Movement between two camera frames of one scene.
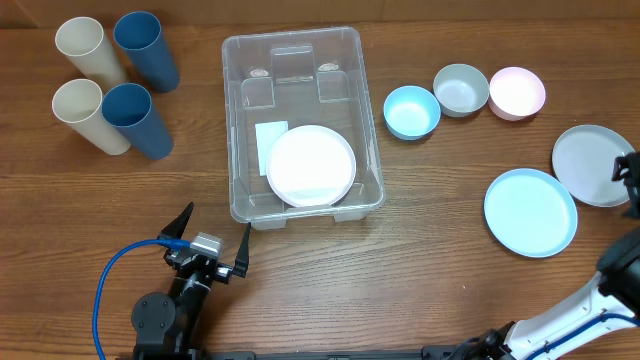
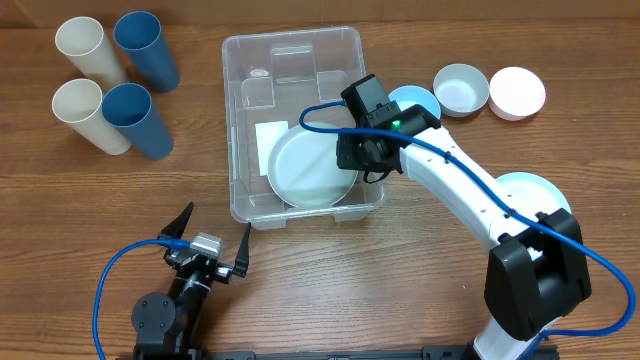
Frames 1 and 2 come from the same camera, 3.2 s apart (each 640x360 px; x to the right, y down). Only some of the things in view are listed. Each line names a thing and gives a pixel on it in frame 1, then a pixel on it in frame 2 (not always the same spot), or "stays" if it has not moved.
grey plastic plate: (584, 159) → (302, 168)
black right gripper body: (631, 182) → (358, 151)
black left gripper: (223, 271) stays
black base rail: (181, 353) stays
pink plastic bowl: (516, 94) stays
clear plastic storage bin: (301, 130) stays
